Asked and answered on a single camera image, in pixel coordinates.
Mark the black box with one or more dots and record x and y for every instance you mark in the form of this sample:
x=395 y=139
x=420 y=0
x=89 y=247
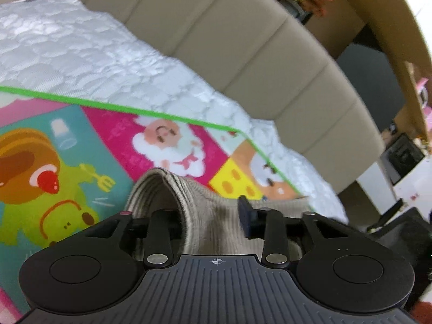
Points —
x=403 y=153

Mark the beige ribbed knit garment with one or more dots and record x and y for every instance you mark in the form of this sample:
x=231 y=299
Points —
x=209 y=219

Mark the beige padded headboard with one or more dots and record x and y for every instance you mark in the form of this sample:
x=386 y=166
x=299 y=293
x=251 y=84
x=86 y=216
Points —
x=236 y=40

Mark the pink toy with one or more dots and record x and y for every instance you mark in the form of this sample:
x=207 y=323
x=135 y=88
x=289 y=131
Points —
x=424 y=99

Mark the dark grey chair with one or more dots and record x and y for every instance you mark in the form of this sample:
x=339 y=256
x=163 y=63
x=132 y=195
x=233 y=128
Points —
x=368 y=77

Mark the colourful cartoon printed mat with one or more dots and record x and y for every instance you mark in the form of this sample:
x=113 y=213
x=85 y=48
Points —
x=74 y=175

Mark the white quilted mattress cover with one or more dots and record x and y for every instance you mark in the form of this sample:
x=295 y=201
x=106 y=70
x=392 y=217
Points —
x=87 y=57

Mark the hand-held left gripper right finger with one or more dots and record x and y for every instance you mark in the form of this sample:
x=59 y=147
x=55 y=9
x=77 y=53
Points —
x=248 y=218

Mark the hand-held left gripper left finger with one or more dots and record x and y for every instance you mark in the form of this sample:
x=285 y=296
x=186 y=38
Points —
x=161 y=229

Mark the tan wooden board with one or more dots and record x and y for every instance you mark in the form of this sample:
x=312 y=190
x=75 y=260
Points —
x=395 y=23

